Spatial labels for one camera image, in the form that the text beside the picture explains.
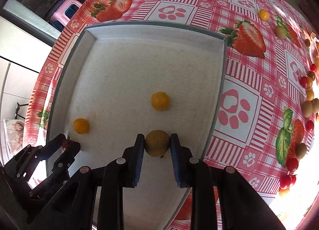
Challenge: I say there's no strawberry print checked tablecloth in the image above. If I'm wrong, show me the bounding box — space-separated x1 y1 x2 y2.
25 0 319 230

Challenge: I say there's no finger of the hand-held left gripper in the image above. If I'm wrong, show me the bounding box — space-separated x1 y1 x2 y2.
5 134 66 178
29 142 81 197

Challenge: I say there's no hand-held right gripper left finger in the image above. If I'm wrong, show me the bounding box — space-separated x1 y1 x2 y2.
32 134 145 230

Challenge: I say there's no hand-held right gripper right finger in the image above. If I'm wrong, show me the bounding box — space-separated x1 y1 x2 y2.
170 133 287 230

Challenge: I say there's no pink plastic stool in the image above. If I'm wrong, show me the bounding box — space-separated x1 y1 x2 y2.
48 0 83 32

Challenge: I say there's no white shallow tray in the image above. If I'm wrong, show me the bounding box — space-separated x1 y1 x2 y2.
46 21 228 230

